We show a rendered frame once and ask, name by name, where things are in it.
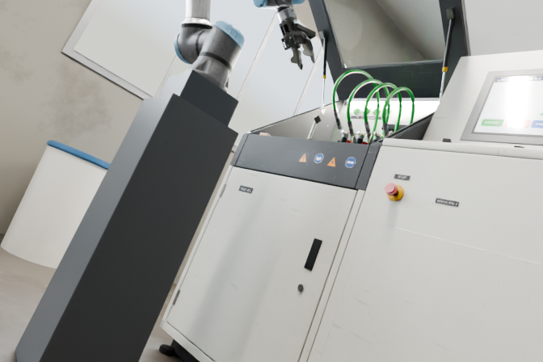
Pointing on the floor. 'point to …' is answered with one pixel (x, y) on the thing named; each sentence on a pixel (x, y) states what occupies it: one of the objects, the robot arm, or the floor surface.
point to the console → (444, 248)
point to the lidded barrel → (54, 204)
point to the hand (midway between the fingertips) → (308, 64)
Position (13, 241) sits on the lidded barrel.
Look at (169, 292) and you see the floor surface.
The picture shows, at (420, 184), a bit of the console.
